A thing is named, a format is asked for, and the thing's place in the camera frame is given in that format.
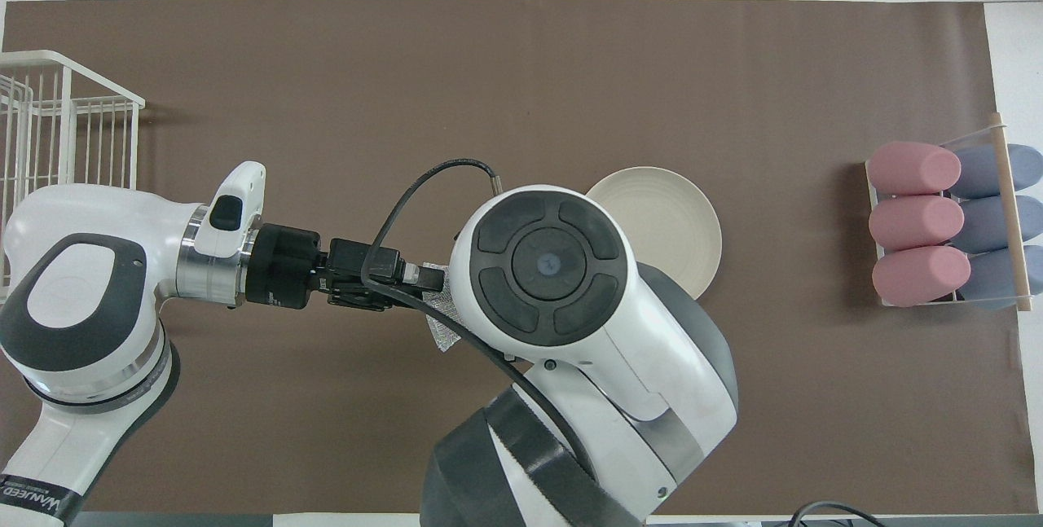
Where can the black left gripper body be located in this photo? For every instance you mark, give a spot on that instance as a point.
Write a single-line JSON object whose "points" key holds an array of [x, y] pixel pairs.
{"points": [[350, 266]]}

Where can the clear plastic wrap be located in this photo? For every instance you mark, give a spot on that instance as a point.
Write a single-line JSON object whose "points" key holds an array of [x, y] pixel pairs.
{"points": [[444, 331]]}

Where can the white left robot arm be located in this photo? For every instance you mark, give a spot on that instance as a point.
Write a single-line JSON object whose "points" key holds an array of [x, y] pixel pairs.
{"points": [[81, 307]]}

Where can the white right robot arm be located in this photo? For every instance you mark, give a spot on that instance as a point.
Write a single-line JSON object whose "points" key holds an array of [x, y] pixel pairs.
{"points": [[603, 364]]}

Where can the cream round plate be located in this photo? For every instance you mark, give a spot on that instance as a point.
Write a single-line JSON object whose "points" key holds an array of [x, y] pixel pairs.
{"points": [[672, 221]]}

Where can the brown table mat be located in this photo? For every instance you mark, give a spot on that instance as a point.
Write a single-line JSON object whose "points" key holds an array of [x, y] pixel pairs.
{"points": [[326, 103]]}

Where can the pink cup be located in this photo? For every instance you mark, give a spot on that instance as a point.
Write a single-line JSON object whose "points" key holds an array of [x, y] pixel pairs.
{"points": [[913, 169], [914, 222], [921, 276]]}

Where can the clear acrylic cup rack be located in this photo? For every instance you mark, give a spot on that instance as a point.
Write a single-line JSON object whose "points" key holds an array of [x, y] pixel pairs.
{"points": [[929, 305]]}

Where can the blue-grey cup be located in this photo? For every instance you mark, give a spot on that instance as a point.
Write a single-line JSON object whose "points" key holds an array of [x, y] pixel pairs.
{"points": [[990, 276], [986, 224], [986, 170]]}

